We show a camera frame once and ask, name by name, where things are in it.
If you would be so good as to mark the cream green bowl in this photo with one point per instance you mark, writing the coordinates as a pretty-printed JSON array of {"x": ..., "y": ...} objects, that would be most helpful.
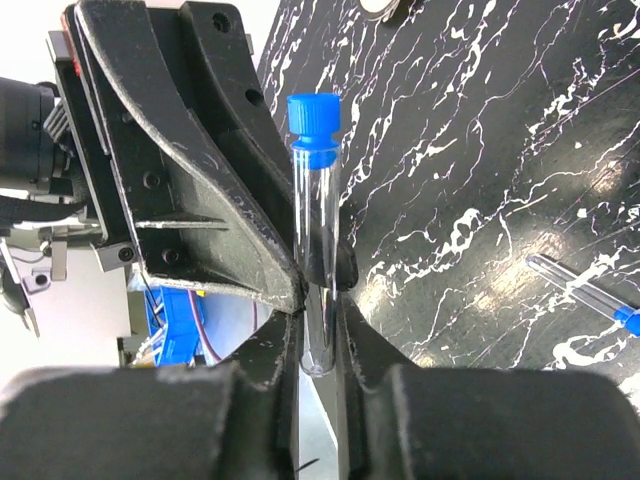
[{"x": 379, "y": 9}]

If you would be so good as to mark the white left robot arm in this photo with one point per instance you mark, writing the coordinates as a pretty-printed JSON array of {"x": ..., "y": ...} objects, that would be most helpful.
[{"x": 38, "y": 156}]

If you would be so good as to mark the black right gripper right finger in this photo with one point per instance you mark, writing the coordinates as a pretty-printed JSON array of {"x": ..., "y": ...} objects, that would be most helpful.
[{"x": 397, "y": 420}]

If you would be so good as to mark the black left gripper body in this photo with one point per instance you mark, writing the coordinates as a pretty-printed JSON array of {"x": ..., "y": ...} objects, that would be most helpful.
[{"x": 108, "y": 143}]

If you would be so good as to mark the blue cap tube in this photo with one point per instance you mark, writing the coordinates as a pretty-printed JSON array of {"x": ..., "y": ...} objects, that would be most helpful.
[{"x": 314, "y": 120}]

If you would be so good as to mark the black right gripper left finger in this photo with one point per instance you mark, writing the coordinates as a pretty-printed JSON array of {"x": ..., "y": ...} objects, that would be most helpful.
[{"x": 233, "y": 420}]

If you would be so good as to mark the blue cap tube lying horizontal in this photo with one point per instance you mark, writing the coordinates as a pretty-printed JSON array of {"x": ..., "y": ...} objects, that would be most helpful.
[{"x": 586, "y": 293}]

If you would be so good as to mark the yellow blue box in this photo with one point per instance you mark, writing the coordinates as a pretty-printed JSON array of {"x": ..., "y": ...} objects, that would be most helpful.
[{"x": 174, "y": 320}]

